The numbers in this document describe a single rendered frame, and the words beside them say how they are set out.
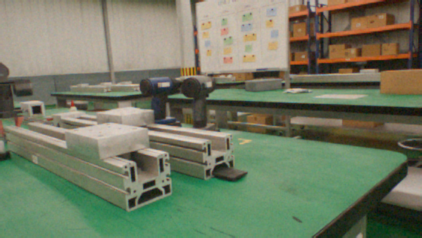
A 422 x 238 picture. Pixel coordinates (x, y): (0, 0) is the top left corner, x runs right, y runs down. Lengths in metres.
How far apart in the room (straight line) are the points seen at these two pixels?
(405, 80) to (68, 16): 12.15
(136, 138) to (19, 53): 12.06
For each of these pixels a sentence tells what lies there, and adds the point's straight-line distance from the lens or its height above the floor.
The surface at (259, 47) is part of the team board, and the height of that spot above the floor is 1.23.
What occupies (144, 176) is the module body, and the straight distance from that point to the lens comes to 0.62.
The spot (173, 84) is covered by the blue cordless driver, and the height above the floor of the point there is 0.97.
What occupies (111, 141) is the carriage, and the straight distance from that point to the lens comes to 0.63.
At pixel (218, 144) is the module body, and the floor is 0.84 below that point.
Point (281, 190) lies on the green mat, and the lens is 0.63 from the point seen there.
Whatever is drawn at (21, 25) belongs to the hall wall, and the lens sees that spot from 12.77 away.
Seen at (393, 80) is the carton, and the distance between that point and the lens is 2.41.
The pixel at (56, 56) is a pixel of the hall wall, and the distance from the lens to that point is 12.93.
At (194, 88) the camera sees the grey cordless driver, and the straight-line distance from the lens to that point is 0.88.
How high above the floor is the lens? 1.02
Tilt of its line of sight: 9 degrees down
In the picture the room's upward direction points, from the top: 4 degrees counter-clockwise
